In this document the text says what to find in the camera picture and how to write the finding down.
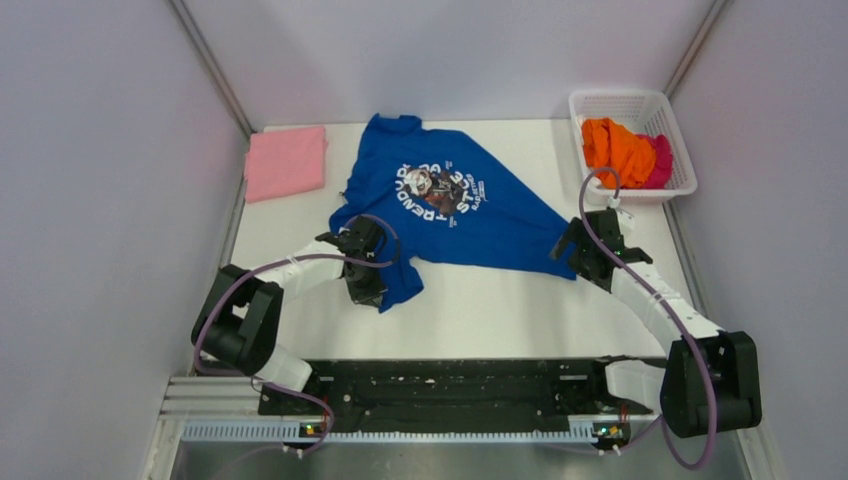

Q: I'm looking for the purple cable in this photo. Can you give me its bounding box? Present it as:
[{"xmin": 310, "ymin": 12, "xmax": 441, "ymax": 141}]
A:
[
  {"xmin": 577, "ymin": 166, "xmax": 719, "ymax": 472},
  {"xmin": 193, "ymin": 213, "xmax": 403, "ymax": 458}
]

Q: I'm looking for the white slotted cable duct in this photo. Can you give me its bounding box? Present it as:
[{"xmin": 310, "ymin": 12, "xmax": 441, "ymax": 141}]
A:
[{"xmin": 181, "ymin": 420, "xmax": 598, "ymax": 444}]

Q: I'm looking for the folded pink t shirt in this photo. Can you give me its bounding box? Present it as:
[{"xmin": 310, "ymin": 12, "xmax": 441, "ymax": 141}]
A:
[{"xmin": 244, "ymin": 126, "xmax": 328, "ymax": 204}]

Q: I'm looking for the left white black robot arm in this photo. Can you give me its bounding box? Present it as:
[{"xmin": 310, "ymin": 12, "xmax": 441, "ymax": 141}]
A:
[{"xmin": 191, "ymin": 215, "xmax": 400, "ymax": 414}]

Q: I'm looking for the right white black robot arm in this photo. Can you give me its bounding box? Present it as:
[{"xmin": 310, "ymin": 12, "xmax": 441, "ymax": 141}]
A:
[{"xmin": 550, "ymin": 208, "xmax": 762, "ymax": 438}]

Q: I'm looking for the orange t shirt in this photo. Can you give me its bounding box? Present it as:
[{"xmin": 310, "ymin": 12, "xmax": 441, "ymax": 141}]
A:
[{"xmin": 581, "ymin": 118, "xmax": 657, "ymax": 189}]

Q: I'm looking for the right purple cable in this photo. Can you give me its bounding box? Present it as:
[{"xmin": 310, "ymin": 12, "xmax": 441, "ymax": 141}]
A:
[{"xmin": 577, "ymin": 166, "xmax": 719, "ymax": 472}]

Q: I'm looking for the blue printed t shirt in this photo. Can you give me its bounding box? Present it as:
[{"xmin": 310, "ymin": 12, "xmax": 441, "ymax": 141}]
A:
[{"xmin": 329, "ymin": 114, "xmax": 577, "ymax": 312}]

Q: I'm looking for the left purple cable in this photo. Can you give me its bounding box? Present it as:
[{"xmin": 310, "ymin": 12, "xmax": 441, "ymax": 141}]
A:
[{"xmin": 193, "ymin": 213, "xmax": 403, "ymax": 458}]

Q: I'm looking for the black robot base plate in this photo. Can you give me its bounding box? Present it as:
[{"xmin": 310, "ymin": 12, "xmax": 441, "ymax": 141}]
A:
[{"xmin": 258, "ymin": 358, "xmax": 650, "ymax": 433}]

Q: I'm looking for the aluminium rail frame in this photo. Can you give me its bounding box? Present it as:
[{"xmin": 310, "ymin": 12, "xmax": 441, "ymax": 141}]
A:
[{"xmin": 142, "ymin": 374, "xmax": 786, "ymax": 480}]

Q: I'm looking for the white plastic laundry basket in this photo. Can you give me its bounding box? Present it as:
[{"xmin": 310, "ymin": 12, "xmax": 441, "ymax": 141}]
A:
[{"xmin": 568, "ymin": 88, "xmax": 698, "ymax": 203}]

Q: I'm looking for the magenta t shirt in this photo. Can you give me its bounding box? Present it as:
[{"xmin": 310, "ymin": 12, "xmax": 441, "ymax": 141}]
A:
[{"xmin": 639, "ymin": 135, "xmax": 674, "ymax": 190}]

